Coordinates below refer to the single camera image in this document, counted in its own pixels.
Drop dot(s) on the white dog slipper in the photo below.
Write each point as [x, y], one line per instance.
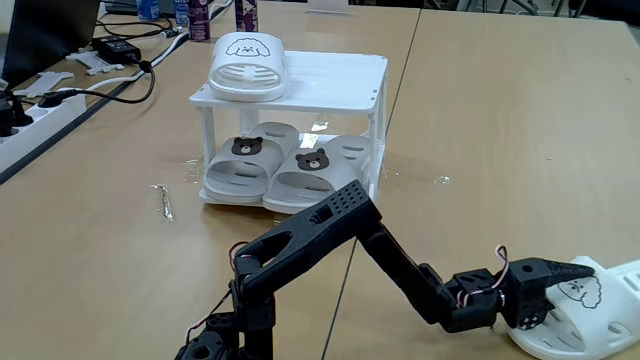
[590, 330]
[277, 55]

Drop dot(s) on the grey bear slipper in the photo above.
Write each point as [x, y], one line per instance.
[340, 170]
[220, 162]

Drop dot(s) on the white two-tier shoe rack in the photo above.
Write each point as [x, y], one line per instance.
[340, 80]

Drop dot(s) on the small clear tape scrap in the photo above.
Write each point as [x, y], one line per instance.
[443, 179]

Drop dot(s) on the crumpled clear tape scrap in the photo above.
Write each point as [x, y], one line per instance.
[194, 172]

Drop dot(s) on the long clear tape strip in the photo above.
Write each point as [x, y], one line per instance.
[165, 205]

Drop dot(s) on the blue drink can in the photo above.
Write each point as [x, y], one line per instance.
[180, 12]
[148, 9]

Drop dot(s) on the black power adapter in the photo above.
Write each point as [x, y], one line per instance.
[117, 50]

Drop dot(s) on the white flat plastic part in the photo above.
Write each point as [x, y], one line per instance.
[42, 82]
[95, 62]

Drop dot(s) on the white power strip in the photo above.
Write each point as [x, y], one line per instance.
[35, 130]

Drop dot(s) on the black power plugs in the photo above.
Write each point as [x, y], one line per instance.
[12, 117]

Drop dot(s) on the black laptop screen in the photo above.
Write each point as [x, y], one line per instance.
[50, 30]

